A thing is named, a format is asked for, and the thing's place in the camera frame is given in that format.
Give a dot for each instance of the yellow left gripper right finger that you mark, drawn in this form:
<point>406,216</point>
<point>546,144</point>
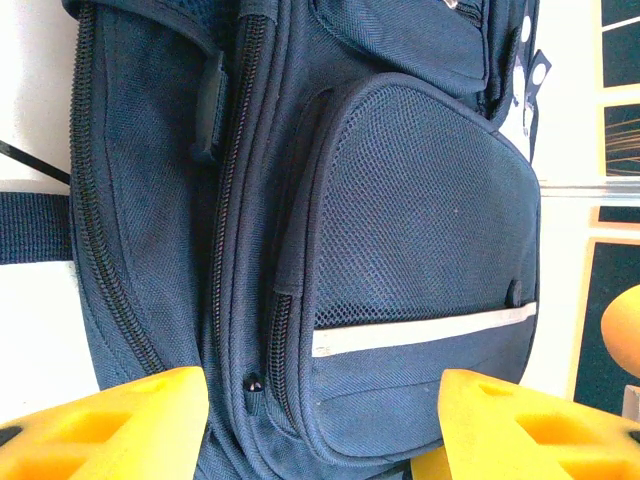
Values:
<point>525,435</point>

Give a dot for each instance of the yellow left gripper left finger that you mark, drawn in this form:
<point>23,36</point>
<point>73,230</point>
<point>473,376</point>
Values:
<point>125,430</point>

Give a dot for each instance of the navy blue backpack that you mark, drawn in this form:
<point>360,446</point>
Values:
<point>400,225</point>

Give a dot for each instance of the aluminium frame post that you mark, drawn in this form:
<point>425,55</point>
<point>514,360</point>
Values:
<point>590,189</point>

